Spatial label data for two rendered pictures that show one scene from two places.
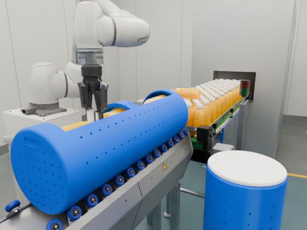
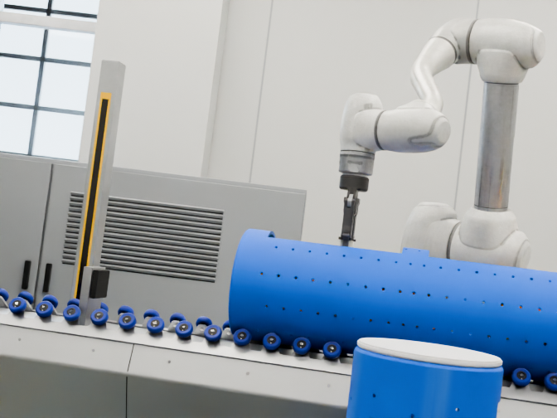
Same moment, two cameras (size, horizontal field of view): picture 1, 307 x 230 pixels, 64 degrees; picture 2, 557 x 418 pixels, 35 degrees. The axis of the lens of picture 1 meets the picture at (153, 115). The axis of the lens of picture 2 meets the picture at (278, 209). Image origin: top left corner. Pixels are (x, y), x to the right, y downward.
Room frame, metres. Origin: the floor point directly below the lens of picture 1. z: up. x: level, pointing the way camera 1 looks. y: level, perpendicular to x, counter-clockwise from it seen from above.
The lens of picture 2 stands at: (-0.06, -1.86, 1.20)
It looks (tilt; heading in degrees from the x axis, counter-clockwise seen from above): 2 degrees up; 70
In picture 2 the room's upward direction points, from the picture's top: 7 degrees clockwise
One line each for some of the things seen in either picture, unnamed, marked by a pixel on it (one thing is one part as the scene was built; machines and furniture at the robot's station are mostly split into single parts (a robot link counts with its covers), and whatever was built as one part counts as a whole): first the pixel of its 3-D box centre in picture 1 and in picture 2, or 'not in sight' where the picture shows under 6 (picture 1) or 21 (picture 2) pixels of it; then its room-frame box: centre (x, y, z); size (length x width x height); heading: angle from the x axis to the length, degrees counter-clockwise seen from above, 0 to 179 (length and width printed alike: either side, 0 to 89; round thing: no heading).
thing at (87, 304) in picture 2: not in sight; (94, 295); (0.33, 0.55, 1.00); 0.10 x 0.04 x 0.15; 60
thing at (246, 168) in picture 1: (245, 166); (428, 352); (0.84, -0.34, 1.03); 0.28 x 0.28 x 0.01
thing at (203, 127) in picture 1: (203, 134); not in sight; (1.42, -0.31, 0.95); 0.10 x 0.07 x 0.10; 60
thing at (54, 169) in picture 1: (123, 132); (409, 304); (1.05, 0.14, 1.09); 0.88 x 0.28 x 0.28; 150
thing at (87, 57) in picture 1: (90, 57); (355, 164); (0.90, 0.22, 1.43); 0.09 x 0.09 x 0.06
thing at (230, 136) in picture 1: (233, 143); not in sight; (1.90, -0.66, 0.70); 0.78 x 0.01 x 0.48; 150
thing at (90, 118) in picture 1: (90, 118); not in sight; (0.91, 0.24, 1.20); 0.03 x 0.01 x 0.07; 150
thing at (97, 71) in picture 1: (92, 78); (352, 193); (0.90, 0.22, 1.35); 0.08 x 0.07 x 0.09; 60
